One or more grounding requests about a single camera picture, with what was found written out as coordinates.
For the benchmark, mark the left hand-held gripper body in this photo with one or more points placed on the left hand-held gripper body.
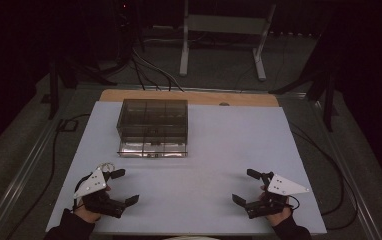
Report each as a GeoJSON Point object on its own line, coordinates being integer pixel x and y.
{"type": "Point", "coordinates": [92, 186]}

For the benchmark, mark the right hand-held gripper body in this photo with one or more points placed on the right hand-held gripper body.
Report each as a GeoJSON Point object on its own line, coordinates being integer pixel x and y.
{"type": "Point", "coordinates": [280, 187]}

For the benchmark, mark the person's left hand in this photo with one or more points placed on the person's left hand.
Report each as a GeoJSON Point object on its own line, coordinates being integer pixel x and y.
{"type": "Point", "coordinates": [90, 215]}

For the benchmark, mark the person's right hand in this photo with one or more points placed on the person's right hand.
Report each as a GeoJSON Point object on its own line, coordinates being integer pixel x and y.
{"type": "Point", "coordinates": [279, 218]}

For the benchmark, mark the white table mat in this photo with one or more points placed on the white table mat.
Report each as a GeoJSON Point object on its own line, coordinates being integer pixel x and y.
{"type": "Point", "coordinates": [212, 160]}

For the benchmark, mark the clear plastic drawer box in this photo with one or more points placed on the clear plastic drawer box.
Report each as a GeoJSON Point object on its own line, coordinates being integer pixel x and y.
{"type": "Point", "coordinates": [153, 126]}

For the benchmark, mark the black floor stand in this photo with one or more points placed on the black floor stand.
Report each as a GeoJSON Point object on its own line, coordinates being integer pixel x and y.
{"type": "Point", "coordinates": [324, 90]}
{"type": "Point", "coordinates": [62, 76]}

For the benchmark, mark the white metal stand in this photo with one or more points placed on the white metal stand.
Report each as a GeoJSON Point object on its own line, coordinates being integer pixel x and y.
{"type": "Point", "coordinates": [225, 25]}

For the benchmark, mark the metal floor rail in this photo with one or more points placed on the metal floor rail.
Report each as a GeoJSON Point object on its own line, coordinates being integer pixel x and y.
{"type": "Point", "coordinates": [349, 173]}
{"type": "Point", "coordinates": [195, 89]}
{"type": "Point", "coordinates": [15, 186]}

